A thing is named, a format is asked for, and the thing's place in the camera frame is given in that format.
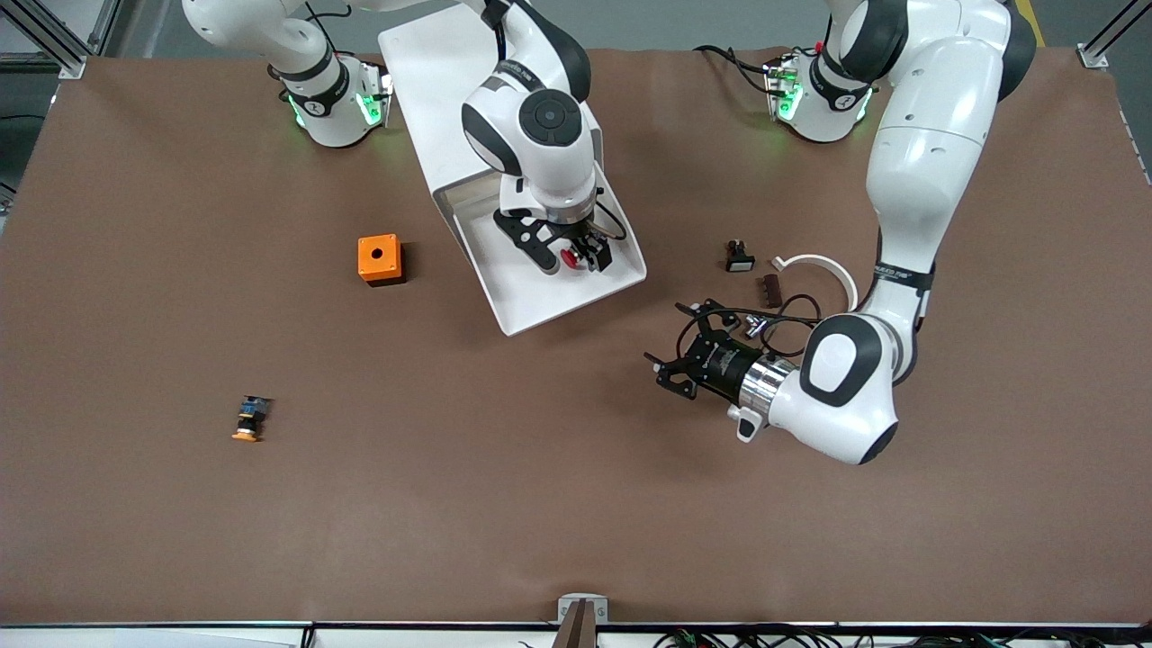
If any brown table cover sheet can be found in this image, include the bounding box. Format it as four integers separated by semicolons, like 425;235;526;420
0;45;1152;626

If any aluminium frame post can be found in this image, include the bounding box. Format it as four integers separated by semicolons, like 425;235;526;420
0;0;122;80
1075;0;1144;71

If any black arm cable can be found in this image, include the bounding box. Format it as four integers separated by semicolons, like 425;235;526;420
589;200;631;244
688;295;823;359

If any white curved bracket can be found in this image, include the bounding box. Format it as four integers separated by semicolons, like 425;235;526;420
771;254;860;311

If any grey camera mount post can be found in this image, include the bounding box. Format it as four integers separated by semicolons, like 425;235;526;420
556;593;609;648

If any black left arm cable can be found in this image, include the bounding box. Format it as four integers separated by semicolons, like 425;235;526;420
688;295;823;359

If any orange push button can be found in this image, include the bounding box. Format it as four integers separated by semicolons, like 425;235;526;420
231;395;273;443

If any orange box with hole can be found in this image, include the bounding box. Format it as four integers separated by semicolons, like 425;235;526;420
357;234;407;287

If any black base cable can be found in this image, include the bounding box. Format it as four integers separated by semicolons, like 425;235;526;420
693;43;777;95

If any black cable bundle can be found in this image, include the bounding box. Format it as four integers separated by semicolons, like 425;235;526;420
652;625;1152;648

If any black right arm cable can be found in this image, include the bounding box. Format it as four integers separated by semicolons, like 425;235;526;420
589;200;631;244

